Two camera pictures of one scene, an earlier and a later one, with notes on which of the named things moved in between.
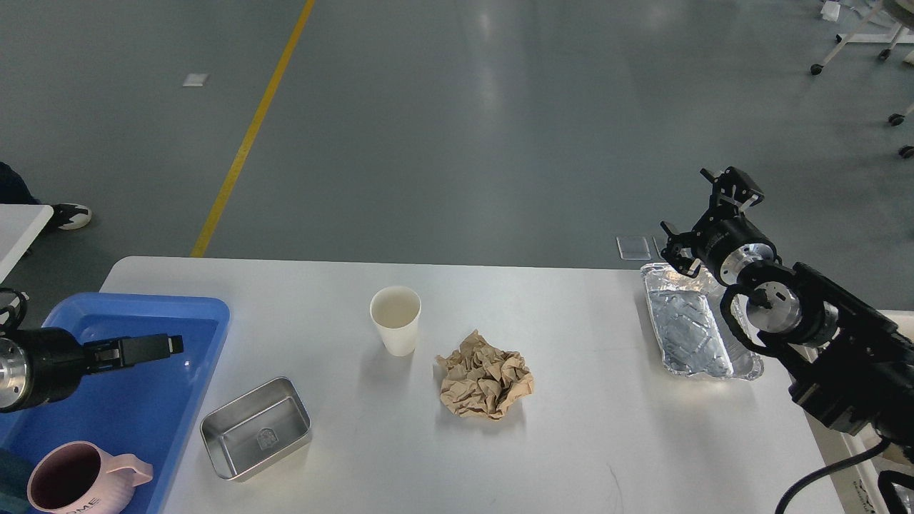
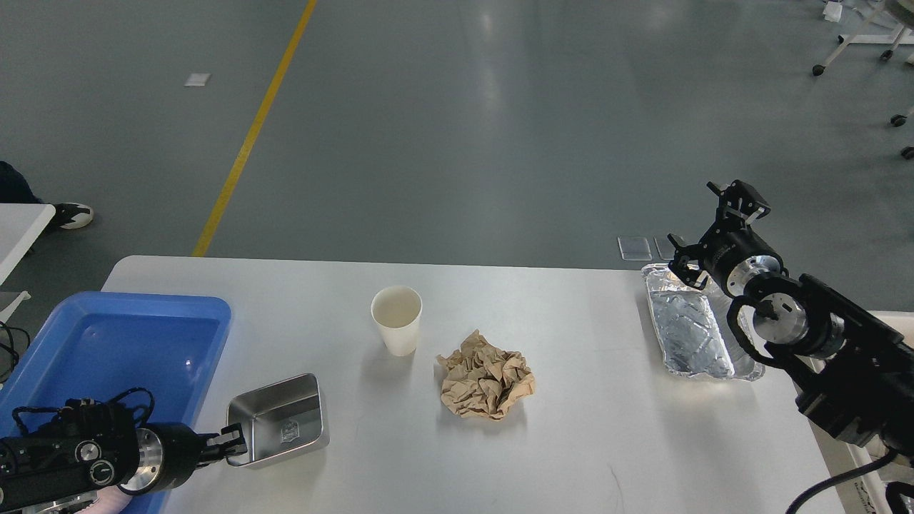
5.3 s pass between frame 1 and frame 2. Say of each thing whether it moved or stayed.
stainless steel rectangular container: moved
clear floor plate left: stayed
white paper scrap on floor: stayed
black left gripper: moved
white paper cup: stayed
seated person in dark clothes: stayed
